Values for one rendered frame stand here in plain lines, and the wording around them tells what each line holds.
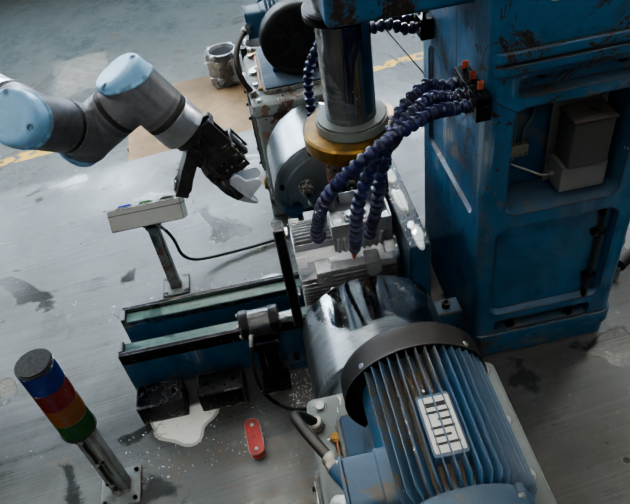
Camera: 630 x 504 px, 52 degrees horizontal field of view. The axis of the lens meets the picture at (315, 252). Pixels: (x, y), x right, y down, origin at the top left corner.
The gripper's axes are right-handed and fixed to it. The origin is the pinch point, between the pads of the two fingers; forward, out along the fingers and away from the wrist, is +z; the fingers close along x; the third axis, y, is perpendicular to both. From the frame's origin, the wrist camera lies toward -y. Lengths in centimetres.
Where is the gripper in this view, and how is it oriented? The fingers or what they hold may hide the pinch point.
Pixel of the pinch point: (250, 200)
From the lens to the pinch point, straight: 131.2
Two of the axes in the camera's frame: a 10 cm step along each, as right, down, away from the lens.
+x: -1.7, -6.6, 7.3
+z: 6.0, 5.2, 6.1
